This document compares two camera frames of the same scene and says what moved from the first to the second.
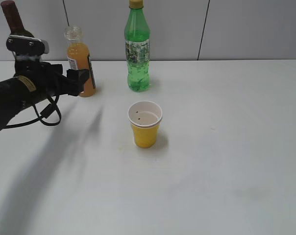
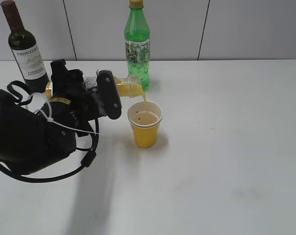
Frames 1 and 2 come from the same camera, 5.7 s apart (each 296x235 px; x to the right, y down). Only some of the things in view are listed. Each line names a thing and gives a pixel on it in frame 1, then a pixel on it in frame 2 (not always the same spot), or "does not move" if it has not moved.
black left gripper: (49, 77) -> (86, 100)
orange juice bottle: (78, 57) -> (128, 87)
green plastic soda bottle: (137, 37) does not move
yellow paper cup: (144, 117) does not move
